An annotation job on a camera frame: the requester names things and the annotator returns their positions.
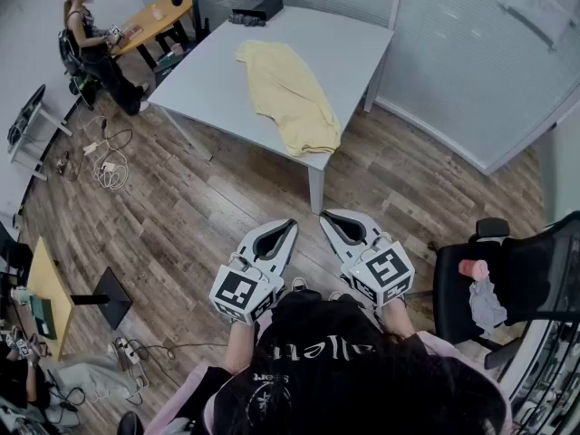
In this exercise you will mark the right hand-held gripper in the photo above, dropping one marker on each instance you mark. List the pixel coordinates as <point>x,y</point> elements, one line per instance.
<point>385,274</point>

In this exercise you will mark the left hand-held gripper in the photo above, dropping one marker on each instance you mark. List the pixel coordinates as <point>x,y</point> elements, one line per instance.
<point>240,290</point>

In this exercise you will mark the yellow cloth garment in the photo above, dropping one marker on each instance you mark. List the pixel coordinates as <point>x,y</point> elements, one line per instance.
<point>290,93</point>

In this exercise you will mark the person's right forearm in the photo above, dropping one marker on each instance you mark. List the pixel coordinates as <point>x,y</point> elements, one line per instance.
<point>399,322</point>

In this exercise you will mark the person's left forearm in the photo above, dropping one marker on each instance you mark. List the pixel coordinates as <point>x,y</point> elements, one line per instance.
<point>238,347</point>

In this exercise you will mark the person's left shoe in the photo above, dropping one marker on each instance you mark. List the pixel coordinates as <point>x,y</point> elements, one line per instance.
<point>297,283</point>

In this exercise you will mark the person's shoe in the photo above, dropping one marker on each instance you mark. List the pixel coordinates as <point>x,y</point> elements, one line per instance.
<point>297,283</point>
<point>336,295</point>

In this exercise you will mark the person's right shoe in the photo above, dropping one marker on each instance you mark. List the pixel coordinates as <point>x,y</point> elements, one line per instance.
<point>336,295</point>

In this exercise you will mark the person's black and pink shirt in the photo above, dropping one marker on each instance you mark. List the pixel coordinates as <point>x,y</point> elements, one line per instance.
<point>299,317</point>

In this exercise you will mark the black mesh office chair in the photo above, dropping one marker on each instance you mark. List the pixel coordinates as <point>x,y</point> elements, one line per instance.
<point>453,288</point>

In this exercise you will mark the pink cup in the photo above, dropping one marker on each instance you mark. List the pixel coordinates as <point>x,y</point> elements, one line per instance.
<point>473,270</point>

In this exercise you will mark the small grey cloth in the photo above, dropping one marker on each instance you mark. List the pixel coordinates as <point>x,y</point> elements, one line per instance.
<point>485,306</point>

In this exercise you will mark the white power strip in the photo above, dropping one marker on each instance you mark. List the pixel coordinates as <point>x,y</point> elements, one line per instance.
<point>129,356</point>

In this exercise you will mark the white power adapter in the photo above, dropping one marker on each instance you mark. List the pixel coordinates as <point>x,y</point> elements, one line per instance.
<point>89,148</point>

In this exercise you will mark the dark green box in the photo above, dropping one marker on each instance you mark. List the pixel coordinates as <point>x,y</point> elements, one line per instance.
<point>167,68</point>

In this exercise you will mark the grey cloth pile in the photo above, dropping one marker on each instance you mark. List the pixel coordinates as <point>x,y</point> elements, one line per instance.
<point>90,379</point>

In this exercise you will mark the yellow wooden desk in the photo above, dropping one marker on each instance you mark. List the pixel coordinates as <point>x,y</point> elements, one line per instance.
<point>45,279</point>

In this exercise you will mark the green desk box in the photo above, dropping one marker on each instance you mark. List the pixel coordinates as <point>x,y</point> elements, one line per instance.
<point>43,317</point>

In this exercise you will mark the flat black box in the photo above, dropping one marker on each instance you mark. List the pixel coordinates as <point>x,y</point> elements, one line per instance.
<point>267,7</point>

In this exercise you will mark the round wooden table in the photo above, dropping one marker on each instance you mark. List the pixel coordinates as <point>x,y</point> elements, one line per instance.
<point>154,25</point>

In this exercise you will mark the small pale drink bottle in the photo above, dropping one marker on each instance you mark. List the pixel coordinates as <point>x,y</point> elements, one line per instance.
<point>157,13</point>

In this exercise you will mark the white paper notice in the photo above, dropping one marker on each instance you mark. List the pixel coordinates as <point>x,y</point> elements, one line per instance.
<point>539,2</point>

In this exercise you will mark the white frame desk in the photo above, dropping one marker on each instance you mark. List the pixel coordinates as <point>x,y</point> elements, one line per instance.
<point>31,125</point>

